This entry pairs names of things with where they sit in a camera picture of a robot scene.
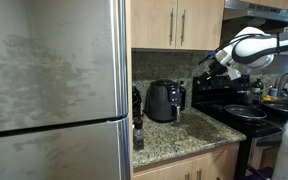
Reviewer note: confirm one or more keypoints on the green glass bottle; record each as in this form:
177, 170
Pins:
257, 87

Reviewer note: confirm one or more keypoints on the small blue soap bottle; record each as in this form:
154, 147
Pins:
274, 92

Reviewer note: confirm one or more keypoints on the black air fryer drawer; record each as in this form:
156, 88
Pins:
177, 113

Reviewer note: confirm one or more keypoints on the light wood wall cabinet door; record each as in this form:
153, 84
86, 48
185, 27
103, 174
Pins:
202, 23
150, 23

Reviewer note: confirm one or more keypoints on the light wood base cabinet door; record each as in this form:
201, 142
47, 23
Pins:
164, 172
217, 163

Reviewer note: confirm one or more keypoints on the black electric stove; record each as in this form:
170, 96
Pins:
214, 96

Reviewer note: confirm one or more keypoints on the black bottle with cap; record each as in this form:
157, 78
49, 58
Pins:
182, 96

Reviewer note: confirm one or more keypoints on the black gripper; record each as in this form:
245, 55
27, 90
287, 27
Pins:
217, 69

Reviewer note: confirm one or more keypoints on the yellow sponge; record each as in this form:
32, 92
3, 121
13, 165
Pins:
268, 98

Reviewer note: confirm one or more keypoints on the black air fryer body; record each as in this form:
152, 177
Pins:
159, 96

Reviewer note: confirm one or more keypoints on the stainless steel refrigerator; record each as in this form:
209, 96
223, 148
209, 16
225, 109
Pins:
50, 83

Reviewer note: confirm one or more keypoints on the wide dark skillet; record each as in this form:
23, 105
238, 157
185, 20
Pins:
282, 106

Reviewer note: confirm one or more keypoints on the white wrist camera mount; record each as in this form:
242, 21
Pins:
234, 73

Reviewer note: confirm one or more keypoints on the stainless steel range hood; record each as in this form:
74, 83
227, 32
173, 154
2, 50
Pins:
257, 13

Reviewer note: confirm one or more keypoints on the small dark spice grinder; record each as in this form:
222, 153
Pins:
138, 135

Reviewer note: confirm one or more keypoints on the purple fabric item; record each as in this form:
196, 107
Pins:
260, 173

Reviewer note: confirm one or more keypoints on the dark glass bottle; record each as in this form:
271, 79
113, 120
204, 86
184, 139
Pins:
136, 103

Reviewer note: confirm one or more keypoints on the small dark cooking pot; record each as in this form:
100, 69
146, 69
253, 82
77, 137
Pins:
244, 97

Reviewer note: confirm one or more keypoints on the black frying pan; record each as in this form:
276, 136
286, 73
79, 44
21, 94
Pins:
245, 111

